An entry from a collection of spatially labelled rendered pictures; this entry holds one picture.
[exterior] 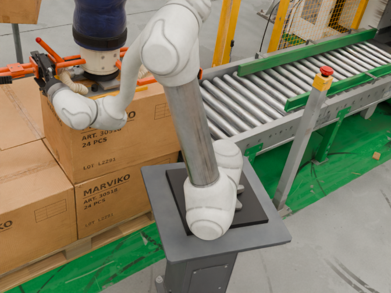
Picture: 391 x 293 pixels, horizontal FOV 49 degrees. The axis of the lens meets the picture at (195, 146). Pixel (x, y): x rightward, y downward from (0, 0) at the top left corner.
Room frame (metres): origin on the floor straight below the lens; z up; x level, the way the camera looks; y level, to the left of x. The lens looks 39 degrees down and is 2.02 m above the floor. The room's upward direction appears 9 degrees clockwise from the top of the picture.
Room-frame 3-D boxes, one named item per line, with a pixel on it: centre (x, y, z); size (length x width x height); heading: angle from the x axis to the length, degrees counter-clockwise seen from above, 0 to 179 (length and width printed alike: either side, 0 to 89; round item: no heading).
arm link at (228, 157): (1.22, -0.11, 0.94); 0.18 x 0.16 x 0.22; 175
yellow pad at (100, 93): (1.59, 0.42, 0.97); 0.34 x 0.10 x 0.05; 131
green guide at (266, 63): (3.19, -0.77, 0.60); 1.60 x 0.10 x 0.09; 133
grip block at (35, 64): (1.50, 0.67, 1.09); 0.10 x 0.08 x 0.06; 41
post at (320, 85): (1.98, -0.59, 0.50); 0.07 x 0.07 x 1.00; 43
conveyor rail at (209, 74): (2.99, -0.47, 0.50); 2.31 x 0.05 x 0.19; 133
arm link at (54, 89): (1.31, 0.53, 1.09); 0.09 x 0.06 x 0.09; 133
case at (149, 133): (1.72, 0.42, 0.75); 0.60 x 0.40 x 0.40; 129
